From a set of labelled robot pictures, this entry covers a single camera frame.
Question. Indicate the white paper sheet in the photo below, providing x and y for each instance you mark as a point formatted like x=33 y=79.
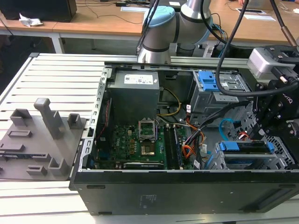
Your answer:
x=132 y=9
x=259 y=17

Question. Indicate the wooden desk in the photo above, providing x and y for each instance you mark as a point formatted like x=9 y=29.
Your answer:
x=93 y=23

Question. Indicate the black waste bin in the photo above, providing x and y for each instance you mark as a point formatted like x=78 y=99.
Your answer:
x=185 y=50

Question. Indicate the blue drive cage latch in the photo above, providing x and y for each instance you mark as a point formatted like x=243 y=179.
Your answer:
x=206 y=81

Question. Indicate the black graphics card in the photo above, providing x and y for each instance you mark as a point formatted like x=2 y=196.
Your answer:
x=142 y=165

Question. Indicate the grey power supply unit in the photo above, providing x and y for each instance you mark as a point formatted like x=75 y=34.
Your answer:
x=133 y=100

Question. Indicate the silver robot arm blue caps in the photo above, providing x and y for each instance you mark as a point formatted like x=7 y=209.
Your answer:
x=158 y=35

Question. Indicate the green motherboard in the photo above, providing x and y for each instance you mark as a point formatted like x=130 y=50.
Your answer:
x=123 y=144

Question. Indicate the grey metal disk bay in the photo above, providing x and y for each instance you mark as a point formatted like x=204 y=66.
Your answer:
x=252 y=156

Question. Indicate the hard disk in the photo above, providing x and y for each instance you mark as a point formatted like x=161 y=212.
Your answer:
x=230 y=145

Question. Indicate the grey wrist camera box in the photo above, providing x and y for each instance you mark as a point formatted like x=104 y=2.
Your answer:
x=259 y=63

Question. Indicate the grey parts rack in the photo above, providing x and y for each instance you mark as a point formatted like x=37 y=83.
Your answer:
x=35 y=149

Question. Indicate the black PC case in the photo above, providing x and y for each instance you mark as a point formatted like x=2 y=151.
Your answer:
x=163 y=193

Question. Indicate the crumpled white paper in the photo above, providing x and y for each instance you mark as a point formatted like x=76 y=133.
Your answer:
x=30 y=22

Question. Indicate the CPU socket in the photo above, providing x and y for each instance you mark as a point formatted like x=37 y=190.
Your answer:
x=147 y=149

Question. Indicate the black wrist mount bracket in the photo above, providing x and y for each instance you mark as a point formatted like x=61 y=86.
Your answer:
x=285 y=53

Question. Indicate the grey drive cage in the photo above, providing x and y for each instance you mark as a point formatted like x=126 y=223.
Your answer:
x=205 y=102

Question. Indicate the black box on desk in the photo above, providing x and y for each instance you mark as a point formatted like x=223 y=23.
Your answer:
x=37 y=9

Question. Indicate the RAM stick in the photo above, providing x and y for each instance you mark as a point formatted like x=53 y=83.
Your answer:
x=178 y=147

